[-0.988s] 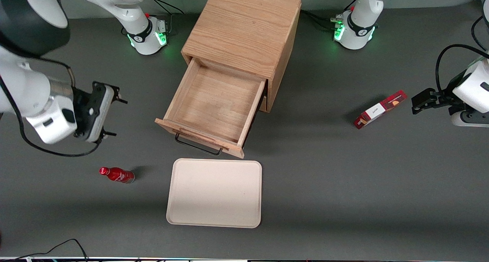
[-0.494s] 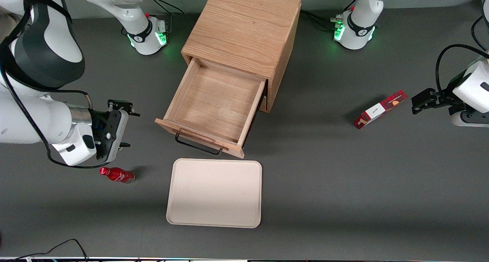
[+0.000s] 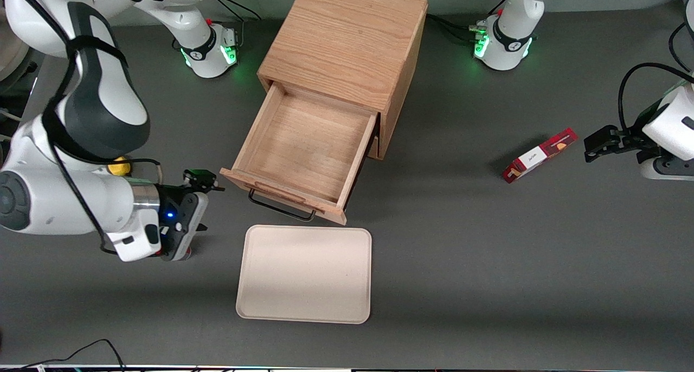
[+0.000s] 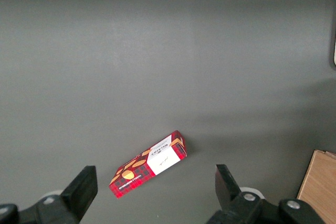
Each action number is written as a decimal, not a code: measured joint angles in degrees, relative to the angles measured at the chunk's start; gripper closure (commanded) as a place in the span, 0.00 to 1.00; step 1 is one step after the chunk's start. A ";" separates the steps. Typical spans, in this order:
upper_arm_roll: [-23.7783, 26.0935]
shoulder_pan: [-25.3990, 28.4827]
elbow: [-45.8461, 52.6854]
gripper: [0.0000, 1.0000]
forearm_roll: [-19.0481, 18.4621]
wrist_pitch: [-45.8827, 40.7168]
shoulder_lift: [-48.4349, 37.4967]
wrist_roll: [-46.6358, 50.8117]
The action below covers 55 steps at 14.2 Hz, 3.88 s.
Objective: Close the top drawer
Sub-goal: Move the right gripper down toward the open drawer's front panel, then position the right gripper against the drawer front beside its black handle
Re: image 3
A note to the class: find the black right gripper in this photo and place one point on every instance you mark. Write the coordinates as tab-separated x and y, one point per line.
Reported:
172	194

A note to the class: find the beige plastic tray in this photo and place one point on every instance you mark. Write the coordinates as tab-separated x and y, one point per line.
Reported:
303	274

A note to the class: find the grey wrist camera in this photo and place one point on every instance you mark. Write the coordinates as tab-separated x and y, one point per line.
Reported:
650	171

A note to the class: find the beige round object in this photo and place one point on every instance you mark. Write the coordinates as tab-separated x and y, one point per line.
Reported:
13	57

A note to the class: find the red drink bottle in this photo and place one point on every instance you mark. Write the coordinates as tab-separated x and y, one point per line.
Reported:
187	254

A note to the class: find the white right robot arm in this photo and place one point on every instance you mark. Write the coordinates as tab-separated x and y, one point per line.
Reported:
32	198

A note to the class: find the yellow lemon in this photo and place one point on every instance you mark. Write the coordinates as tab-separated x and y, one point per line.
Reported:
120	168

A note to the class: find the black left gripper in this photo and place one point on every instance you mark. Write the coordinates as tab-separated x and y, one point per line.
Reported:
623	141

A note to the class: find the wooden drawer cabinet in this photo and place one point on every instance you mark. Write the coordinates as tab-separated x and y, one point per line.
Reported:
347	41

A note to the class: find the red tartan cookie box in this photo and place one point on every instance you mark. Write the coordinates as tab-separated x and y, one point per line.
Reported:
537	156

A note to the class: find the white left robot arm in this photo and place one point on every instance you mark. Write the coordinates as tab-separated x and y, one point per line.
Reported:
507	52

